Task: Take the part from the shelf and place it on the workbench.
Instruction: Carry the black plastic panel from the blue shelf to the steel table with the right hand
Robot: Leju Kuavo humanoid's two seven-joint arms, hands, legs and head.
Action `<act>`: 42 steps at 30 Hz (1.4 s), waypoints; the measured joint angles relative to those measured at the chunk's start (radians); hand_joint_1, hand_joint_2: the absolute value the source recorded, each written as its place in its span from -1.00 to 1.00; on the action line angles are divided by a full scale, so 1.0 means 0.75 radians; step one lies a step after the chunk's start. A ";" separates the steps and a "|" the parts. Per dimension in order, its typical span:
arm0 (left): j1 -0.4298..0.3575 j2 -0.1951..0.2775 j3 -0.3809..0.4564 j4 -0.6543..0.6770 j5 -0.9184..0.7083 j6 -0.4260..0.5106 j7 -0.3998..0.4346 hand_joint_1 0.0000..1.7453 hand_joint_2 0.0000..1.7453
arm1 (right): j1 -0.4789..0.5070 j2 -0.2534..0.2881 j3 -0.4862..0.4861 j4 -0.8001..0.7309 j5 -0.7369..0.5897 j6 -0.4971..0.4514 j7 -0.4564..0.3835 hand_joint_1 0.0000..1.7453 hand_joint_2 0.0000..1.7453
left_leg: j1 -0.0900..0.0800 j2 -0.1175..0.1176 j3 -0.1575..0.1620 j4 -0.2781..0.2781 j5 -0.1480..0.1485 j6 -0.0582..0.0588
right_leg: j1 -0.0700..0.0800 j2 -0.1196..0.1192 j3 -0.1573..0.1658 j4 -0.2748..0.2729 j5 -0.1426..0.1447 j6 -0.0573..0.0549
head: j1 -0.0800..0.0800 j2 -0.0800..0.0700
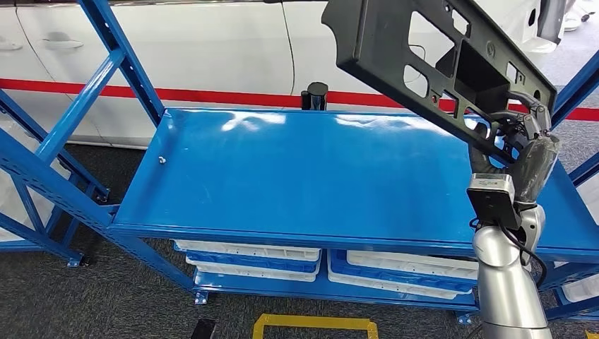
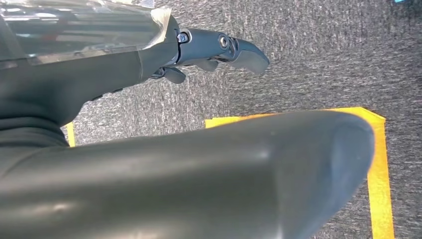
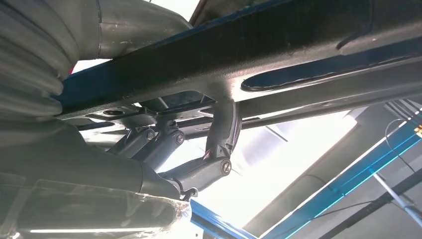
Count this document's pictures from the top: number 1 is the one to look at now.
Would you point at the black robot foot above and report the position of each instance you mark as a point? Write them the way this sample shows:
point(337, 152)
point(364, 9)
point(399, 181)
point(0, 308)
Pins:
point(203, 330)

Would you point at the black plastic bracket panel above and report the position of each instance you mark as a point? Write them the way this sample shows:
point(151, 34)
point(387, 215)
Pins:
point(374, 42)

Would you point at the white plastic bin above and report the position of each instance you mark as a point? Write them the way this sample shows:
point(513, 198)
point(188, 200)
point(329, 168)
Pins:
point(582, 289)

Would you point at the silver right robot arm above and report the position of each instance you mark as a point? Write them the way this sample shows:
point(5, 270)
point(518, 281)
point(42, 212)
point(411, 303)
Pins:
point(505, 280)

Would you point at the white car with red stripe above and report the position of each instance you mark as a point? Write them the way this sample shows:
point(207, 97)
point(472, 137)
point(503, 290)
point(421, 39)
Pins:
point(210, 42)

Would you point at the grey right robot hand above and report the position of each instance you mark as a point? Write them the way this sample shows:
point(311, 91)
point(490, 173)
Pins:
point(538, 163)

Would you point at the yellow floor tape square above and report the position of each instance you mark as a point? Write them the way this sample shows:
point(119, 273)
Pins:
point(593, 335)
point(309, 322)

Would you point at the black cylindrical post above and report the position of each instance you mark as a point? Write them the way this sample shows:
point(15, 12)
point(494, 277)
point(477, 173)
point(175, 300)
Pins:
point(316, 96)

